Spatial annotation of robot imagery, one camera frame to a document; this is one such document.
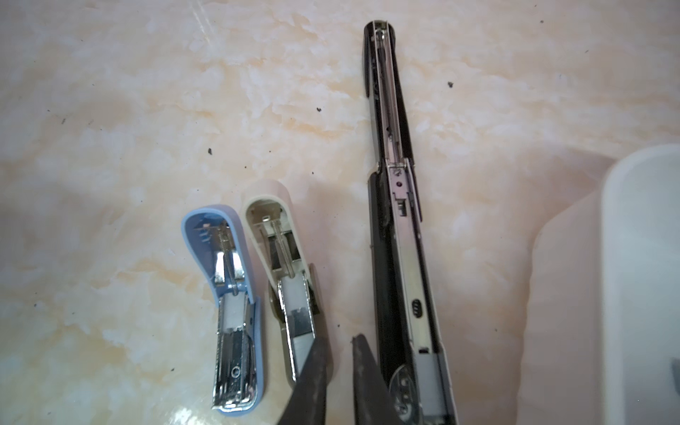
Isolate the blue mini stapler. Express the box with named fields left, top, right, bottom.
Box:
left=181, top=205, right=265, bottom=416

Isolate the white plastic tray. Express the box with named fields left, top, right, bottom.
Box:
left=517, top=144, right=679, bottom=424

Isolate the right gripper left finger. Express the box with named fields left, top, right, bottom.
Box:
left=277, top=338, right=329, bottom=425

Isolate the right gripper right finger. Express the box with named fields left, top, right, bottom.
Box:
left=352, top=334, right=402, bottom=425

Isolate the beige mini stapler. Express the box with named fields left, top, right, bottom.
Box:
left=241, top=179, right=328, bottom=385

